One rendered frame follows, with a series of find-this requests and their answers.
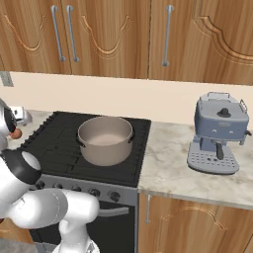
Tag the black oven door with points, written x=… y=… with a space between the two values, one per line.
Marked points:
x=115 y=230

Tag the black hob stove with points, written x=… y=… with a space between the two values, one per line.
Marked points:
x=66 y=145

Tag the blue-grey espresso machine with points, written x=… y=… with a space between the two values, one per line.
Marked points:
x=219 y=131

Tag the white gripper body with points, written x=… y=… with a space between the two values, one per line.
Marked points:
x=22 y=116

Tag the black stove knob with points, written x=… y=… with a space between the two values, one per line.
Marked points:
x=76 y=188
x=40 y=185
x=115 y=196
x=95 y=192
x=57 y=185

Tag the brown onion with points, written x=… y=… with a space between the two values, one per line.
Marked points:
x=16 y=133

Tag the wooden base cupboard door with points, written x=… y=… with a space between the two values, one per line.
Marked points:
x=197 y=230
x=13 y=232

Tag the beige cooking pot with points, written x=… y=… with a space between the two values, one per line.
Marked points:
x=105 y=148

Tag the wooden wall cupboard door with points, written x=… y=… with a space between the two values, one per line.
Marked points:
x=210 y=39
x=112 y=36
x=29 y=33

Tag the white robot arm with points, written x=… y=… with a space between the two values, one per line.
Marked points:
x=39 y=206

